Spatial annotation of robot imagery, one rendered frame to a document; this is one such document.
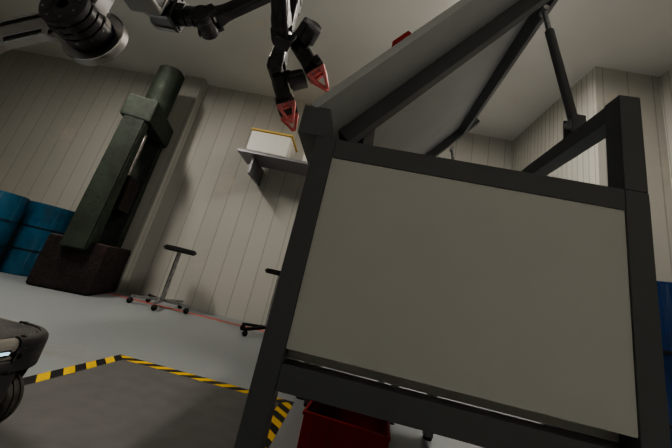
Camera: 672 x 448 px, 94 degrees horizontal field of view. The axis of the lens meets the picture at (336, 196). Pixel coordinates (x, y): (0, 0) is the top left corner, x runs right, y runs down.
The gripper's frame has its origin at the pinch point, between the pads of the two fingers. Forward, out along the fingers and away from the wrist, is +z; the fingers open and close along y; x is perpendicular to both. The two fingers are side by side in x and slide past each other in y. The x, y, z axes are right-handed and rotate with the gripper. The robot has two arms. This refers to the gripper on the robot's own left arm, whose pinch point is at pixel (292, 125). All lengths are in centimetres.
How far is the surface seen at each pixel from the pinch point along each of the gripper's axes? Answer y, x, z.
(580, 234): -45, -41, 63
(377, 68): -43, -20, 19
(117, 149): 194, 180, -147
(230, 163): 294, 93, -149
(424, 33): -44, -33, 14
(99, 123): 294, 262, -268
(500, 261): -45, -26, 63
